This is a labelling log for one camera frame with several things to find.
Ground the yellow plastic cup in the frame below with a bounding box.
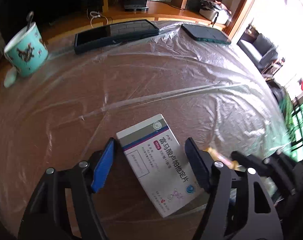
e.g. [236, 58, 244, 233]
[205, 147, 240, 171]

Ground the white medicine box purple stripe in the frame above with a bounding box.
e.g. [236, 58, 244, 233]
[116, 114, 204, 217]

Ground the grey armchair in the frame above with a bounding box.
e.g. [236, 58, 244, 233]
[237, 34, 278, 72]

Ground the dark tablet far right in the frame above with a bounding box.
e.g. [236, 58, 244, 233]
[181, 24, 231, 45]

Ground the teal patterned mug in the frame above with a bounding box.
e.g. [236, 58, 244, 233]
[3, 22, 48, 77]

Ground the dark tablet near mug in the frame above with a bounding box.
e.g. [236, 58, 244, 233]
[74, 19, 160, 54]

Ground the metal spoon in mug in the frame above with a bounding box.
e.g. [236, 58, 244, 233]
[26, 11, 34, 31]

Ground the white charging cable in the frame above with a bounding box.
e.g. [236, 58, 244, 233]
[86, 9, 112, 29]

